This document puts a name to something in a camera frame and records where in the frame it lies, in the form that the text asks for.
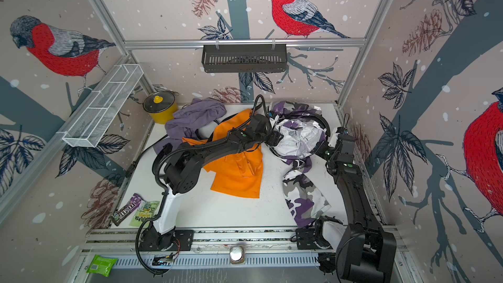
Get purple camouflage trousers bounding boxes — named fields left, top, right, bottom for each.
left=269, top=101, right=331, bottom=229

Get orange trousers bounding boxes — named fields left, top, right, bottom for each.
left=182, top=109, right=263, bottom=199

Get lavender purple trousers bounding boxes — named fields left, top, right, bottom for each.
left=153, top=98, right=227, bottom=154

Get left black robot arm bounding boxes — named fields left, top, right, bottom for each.
left=135, top=95, right=273, bottom=251

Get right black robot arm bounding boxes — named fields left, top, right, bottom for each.
left=316, top=132, right=397, bottom=282

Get black hanging basket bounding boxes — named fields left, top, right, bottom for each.
left=202, top=44, right=288, bottom=73

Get yellow pot with lid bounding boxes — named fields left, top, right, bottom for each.
left=143, top=90, right=178, bottom=124

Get green snack wrapper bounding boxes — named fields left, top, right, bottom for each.
left=129, top=200, right=161, bottom=227

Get dark candy bar wrapper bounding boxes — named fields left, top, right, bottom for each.
left=111, top=193, right=143, bottom=226

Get green wipes packet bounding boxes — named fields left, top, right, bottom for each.
left=86, top=255, right=118, bottom=277

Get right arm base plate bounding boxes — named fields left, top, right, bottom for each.
left=293, top=228, right=341, bottom=250

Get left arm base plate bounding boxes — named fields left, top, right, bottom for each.
left=139, top=227, right=195, bottom=252

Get white wire mesh shelf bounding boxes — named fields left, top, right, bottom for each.
left=62, top=64, right=144, bottom=148

